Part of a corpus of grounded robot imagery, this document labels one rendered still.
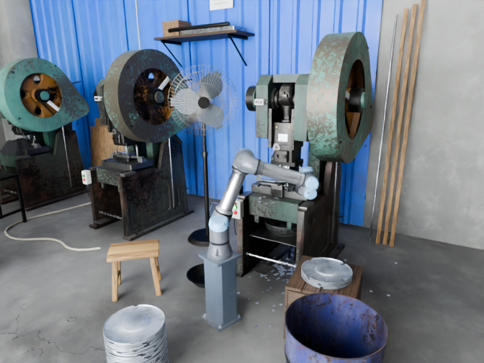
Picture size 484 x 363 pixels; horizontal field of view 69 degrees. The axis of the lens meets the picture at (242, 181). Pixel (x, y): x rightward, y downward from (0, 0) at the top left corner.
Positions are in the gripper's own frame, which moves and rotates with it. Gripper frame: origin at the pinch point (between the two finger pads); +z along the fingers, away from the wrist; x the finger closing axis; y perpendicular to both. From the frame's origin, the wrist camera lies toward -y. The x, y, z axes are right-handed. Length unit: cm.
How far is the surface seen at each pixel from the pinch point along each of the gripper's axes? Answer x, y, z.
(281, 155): -16.1, -1.6, 12.1
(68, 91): -65, 153, 281
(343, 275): 42, -3, -61
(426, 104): -46, -150, 27
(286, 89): -61, -5, 13
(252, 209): 23.8, 18.9, 19.2
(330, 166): -2.9, -45.8, 15.5
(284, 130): -33.3, -4.2, 13.1
